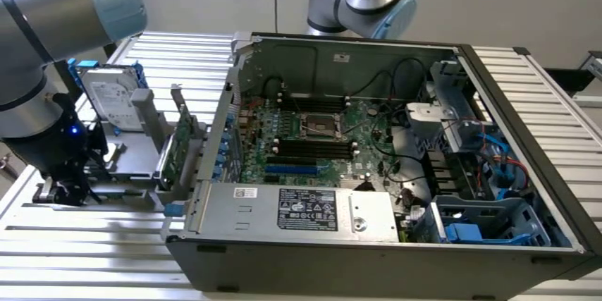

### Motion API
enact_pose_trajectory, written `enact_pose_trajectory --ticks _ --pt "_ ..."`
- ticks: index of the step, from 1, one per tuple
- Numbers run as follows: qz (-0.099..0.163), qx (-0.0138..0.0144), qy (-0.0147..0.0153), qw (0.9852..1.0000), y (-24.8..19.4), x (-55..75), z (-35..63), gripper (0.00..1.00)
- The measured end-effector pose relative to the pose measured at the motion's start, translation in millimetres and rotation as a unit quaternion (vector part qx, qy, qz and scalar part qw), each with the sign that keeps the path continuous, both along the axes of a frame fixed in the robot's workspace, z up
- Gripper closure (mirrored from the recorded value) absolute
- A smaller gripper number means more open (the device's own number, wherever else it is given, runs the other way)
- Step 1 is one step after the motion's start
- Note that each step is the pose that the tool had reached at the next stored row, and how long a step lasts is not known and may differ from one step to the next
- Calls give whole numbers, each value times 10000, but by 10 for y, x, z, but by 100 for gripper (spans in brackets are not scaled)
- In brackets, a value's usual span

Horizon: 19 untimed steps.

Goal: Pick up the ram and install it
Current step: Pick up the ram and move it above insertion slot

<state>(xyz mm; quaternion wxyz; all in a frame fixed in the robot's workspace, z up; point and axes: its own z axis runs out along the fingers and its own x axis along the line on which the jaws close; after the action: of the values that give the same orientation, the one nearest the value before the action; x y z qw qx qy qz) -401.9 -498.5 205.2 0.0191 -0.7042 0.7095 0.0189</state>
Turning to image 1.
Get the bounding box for CPU socket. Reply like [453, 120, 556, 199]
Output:
[295, 111, 352, 142]

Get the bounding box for blue expansion slot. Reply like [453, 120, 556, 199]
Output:
[264, 164, 317, 176]

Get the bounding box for black box beside table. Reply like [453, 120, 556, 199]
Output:
[543, 67, 599, 94]

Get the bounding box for blue data wire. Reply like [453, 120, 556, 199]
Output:
[472, 130, 514, 190]

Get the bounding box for black RAM slot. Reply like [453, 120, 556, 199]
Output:
[279, 106, 349, 113]
[279, 93, 349, 99]
[275, 143, 357, 150]
[273, 148, 357, 154]
[272, 152, 357, 159]
[279, 102, 349, 109]
[279, 98, 349, 104]
[275, 138, 357, 145]

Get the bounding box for green graphics card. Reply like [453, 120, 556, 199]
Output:
[156, 83, 200, 190]

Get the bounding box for red data wire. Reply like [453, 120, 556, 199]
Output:
[496, 158, 531, 193]

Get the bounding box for grey power supply unit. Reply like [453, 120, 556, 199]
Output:
[184, 182, 401, 244]

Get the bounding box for long black looped wire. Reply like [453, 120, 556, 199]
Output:
[361, 56, 429, 102]

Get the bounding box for silver metal drive cage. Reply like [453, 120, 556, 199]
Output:
[403, 60, 500, 154]

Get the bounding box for black open PC case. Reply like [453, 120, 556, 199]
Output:
[164, 30, 602, 293]

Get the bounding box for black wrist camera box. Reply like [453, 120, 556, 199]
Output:
[50, 92, 109, 161]

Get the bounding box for hard disk with blue rails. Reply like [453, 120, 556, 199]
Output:
[65, 57, 150, 133]

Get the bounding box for grey parts rack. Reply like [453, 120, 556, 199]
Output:
[30, 88, 212, 211]

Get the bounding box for green motherboard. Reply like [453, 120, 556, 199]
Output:
[236, 97, 425, 197]

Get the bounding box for blue plastic disk bay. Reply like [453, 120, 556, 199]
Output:
[428, 194, 552, 246]

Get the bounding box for short black looped wire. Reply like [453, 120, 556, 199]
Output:
[261, 75, 284, 100]

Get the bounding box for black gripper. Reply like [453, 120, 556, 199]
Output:
[2, 127, 104, 208]

